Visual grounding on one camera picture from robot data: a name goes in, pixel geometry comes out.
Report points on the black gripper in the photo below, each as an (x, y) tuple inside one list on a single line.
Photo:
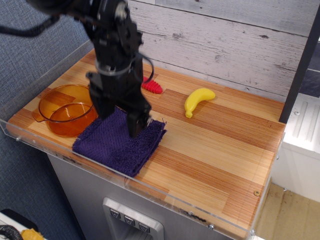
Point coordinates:
[(109, 89)]

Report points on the purple towel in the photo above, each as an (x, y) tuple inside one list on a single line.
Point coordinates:
[(107, 142)]

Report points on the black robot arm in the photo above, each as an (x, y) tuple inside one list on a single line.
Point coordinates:
[(119, 65)]

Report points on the orange transparent plastic pot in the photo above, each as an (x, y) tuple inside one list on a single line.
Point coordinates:
[(67, 110)]

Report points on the grey metal cabinet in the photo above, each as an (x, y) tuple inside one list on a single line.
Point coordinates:
[(86, 190)]

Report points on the yellow toy banana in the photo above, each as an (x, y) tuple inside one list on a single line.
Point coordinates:
[(197, 96)]

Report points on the silver control panel with buttons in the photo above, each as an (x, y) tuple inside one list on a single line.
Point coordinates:
[(126, 223)]

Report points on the yellow and black floor object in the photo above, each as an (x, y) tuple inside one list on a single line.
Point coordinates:
[(14, 226)]

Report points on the white ribbed side unit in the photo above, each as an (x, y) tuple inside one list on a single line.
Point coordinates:
[(297, 164)]

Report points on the red handled metal spoon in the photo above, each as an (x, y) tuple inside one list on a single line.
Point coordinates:
[(151, 85)]

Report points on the right black frame post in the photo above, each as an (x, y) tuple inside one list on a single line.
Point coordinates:
[(304, 62)]

